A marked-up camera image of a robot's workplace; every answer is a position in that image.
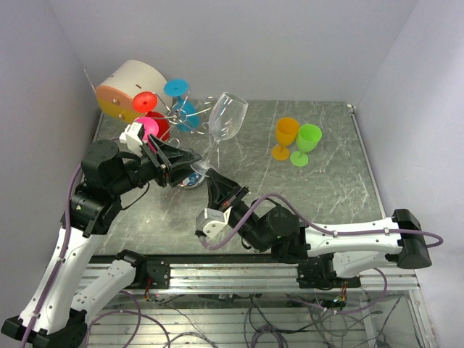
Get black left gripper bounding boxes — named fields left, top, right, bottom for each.
left=109, top=132, right=202, bottom=196

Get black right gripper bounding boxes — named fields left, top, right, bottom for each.
left=207, top=167, right=270, bottom=253

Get chrome wine glass rack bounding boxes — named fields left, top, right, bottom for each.
left=152, top=88, right=218, bottom=191

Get clear wine glass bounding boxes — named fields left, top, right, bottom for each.
left=191, top=92, right=249, bottom=176

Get orange wine glass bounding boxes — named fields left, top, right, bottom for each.
left=271, top=117, right=299, bottom=161

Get green wine glass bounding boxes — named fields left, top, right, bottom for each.
left=290, top=124, right=322, bottom=167

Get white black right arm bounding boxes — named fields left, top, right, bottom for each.
left=196, top=169, right=432, bottom=287

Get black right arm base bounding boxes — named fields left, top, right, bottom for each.
left=297, top=254, right=361, bottom=291

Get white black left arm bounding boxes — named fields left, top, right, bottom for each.
left=1, top=136, right=201, bottom=347

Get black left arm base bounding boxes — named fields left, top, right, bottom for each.
left=131, top=259, right=171, bottom=289

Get red wine glass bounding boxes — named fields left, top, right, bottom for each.
left=133, top=91, right=170, bottom=141

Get pink wine glass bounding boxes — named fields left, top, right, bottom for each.
left=135, top=117, right=160, bottom=142

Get blue wine glass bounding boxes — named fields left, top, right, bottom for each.
left=163, top=78, right=199, bottom=133

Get white round container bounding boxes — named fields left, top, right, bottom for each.
left=96, top=59, right=173, bottom=123

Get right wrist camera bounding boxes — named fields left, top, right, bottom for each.
left=196, top=207, right=231, bottom=249

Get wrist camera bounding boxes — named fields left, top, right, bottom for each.
left=119, top=122, right=145, bottom=156
left=196, top=207, right=231, bottom=249

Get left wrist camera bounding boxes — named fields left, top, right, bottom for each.
left=119, top=122, right=145, bottom=156

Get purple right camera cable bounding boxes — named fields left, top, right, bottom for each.
left=201, top=193, right=445, bottom=316

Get aluminium rail frame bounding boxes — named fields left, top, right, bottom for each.
left=25, top=101, right=442, bottom=348

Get loose floor cables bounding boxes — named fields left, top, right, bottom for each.
left=83, top=286, right=403, bottom=348

